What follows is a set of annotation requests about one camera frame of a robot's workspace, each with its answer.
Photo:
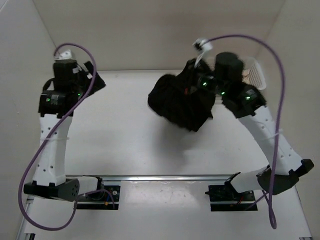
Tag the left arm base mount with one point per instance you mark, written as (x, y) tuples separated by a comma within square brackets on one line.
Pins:
[(98, 194)]

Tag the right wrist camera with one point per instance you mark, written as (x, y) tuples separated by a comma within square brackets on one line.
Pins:
[(203, 47)]

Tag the black trousers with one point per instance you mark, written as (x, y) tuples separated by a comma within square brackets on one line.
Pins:
[(178, 99)]

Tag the white plastic basket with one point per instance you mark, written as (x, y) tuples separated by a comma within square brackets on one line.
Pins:
[(251, 74)]

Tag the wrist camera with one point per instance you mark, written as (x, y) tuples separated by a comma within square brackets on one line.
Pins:
[(203, 47), (66, 55)]

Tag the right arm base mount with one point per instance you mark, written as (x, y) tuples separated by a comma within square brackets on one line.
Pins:
[(223, 198)]

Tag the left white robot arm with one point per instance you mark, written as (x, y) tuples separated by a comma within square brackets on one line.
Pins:
[(59, 95)]

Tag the aluminium front rail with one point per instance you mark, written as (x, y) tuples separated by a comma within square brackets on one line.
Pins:
[(159, 178)]

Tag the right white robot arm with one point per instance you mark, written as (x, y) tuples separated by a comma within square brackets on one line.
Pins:
[(248, 105)]

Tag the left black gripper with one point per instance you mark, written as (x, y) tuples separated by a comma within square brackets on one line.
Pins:
[(98, 84)]

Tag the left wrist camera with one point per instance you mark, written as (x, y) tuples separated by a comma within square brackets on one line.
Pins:
[(66, 55)]

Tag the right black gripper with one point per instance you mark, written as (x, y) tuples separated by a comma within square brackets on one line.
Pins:
[(188, 73)]

